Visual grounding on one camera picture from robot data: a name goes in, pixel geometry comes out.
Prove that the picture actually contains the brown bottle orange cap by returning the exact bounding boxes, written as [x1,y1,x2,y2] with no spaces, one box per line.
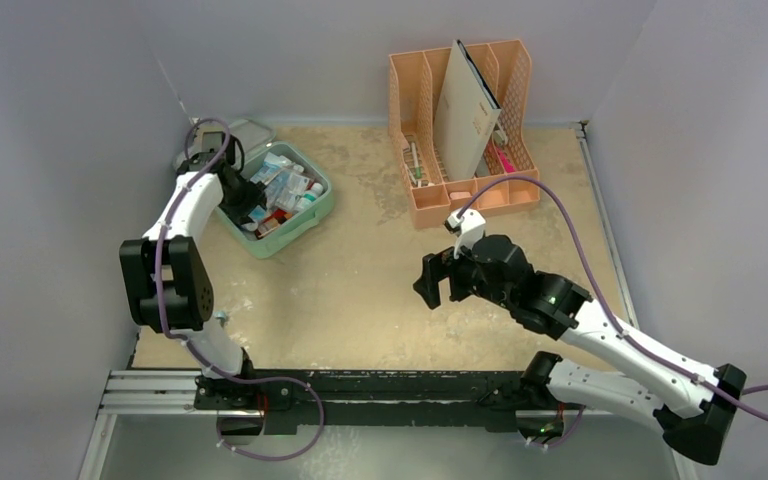
[255,210,293,239]

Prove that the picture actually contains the blue wet wipes pack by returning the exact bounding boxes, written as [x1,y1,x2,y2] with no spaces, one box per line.
[249,153,295,223]

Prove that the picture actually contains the clear bag alcohol pads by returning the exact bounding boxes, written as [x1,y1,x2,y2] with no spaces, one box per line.
[275,170,311,212]

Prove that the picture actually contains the green medicine case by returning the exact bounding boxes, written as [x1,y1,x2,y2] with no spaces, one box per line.
[148,118,335,259]

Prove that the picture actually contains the small white bottle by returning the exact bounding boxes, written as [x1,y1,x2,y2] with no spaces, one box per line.
[294,182,325,213]

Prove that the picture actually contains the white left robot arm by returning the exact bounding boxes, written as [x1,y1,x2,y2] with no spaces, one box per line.
[119,130,266,409]

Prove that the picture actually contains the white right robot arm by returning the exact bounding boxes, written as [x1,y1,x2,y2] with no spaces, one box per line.
[413,235,746,466]

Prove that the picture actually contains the peach desk file organizer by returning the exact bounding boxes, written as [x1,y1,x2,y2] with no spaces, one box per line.
[388,39,540,229]

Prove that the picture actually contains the pink item in organizer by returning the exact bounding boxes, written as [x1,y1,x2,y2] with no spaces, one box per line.
[494,146,516,173]

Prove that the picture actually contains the blue white stapler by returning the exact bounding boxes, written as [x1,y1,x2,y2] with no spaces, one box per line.
[213,311,229,328]

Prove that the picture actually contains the beige folder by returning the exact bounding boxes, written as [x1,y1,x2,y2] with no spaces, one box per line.
[433,39,502,182]

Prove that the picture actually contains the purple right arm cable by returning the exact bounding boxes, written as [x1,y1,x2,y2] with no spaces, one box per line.
[458,174,768,435]

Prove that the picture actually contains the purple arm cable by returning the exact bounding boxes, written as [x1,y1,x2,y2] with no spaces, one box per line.
[153,118,326,463]
[458,174,768,435]

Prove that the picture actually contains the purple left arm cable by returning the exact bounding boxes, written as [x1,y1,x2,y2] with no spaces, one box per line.
[153,118,326,463]

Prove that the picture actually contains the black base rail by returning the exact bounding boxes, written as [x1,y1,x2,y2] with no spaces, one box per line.
[194,364,576,441]

